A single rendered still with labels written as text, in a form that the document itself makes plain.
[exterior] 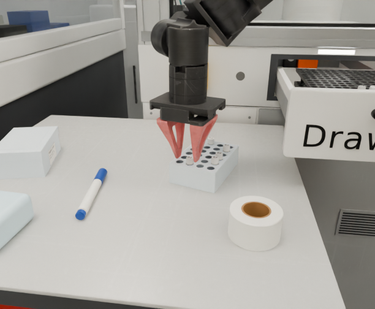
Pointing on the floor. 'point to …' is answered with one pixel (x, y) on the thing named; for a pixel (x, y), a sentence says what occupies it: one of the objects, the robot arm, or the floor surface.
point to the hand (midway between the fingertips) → (187, 154)
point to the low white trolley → (155, 227)
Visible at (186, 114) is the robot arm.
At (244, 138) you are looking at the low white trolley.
